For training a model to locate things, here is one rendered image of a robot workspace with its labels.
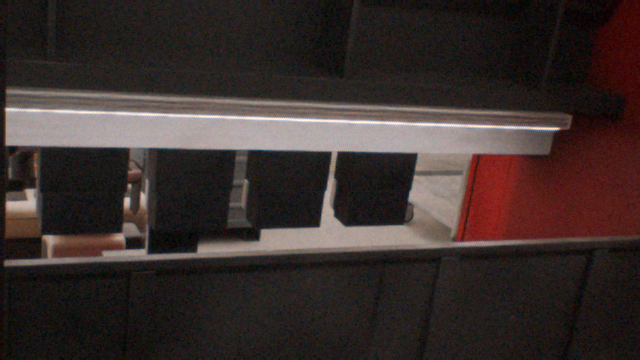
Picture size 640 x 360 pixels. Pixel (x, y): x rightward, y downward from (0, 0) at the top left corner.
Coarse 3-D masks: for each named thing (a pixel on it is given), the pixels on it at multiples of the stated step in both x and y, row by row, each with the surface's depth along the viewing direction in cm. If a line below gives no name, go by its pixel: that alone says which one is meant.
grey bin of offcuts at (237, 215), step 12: (132, 156) 428; (144, 156) 407; (240, 156) 431; (144, 168) 408; (240, 168) 434; (144, 180) 411; (240, 180) 436; (144, 192) 413; (240, 192) 439; (240, 204) 441; (228, 216) 441; (240, 216) 444; (240, 228) 456; (252, 228) 465; (252, 240) 454
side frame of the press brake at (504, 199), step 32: (608, 0) 159; (608, 32) 159; (608, 64) 159; (576, 128) 167; (608, 128) 159; (480, 160) 199; (512, 160) 187; (544, 160) 177; (576, 160) 167; (608, 160) 159; (480, 192) 199; (512, 192) 187; (544, 192) 177; (576, 192) 167; (608, 192) 159; (480, 224) 199; (512, 224) 187; (544, 224) 177; (576, 224) 167; (608, 224) 159
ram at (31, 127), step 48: (48, 144) 130; (96, 144) 133; (144, 144) 137; (192, 144) 140; (240, 144) 144; (288, 144) 148; (336, 144) 152; (384, 144) 157; (432, 144) 161; (480, 144) 166; (528, 144) 172
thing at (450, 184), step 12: (468, 156) 454; (468, 168) 456; (420, 180) 498; (432, 180) 511; (444, 180) 515; (456, 180) 519; (432, 192) 487; (444, 192) 476; (456, 192) 492; (408, 204) 518; (420, 204) 500; (456, 204) 465; (408, 216) 519; (432, 216) 487; (456, 216) 465; (456, 228) 467
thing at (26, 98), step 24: (24, 96) 107; (48, 96) 108; (72, 96) 109; (96, 96) 111; (120, 96) 112; (144, 96) 113; (168, 96) 115; (192, 96) 118; (216, 96) 120; (336, 120) 127; (360, 120) 129; (384, 120) 131; (408, 120) 133; (432, 120) 135; (456, 120) 137; (480, 120) 139; (504, 120) 141; (528, 120) 143; (552, 120) 146
